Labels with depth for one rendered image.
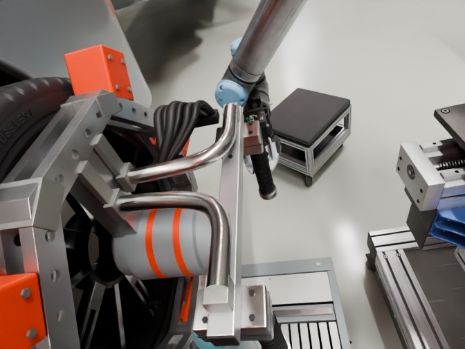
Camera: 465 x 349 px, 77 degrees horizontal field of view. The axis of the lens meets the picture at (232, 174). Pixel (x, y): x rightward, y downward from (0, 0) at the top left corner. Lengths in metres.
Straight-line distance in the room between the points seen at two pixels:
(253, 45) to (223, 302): 0.48
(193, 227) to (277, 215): 1.13
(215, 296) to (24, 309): 0.19
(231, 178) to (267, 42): 0.29
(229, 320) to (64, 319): 0.19
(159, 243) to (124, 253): 0.08
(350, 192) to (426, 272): 0.60
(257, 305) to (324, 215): 1.25
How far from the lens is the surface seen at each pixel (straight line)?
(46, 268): 0.39
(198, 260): 0.51
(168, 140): 0.52
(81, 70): 0.58
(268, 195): 0.70
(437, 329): 1.16
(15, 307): 0.37
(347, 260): 1.46
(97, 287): 0.62
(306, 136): 1.50
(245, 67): 0.66
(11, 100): 0.51
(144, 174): 0.49
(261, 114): 0.71
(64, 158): 0.42
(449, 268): 1.28
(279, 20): 0.61
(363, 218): 1.59
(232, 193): 0.43
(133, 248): 0.55
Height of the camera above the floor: 1.30
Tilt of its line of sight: 44 degrees down
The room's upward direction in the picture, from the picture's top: 20 degrees counter-clockwise
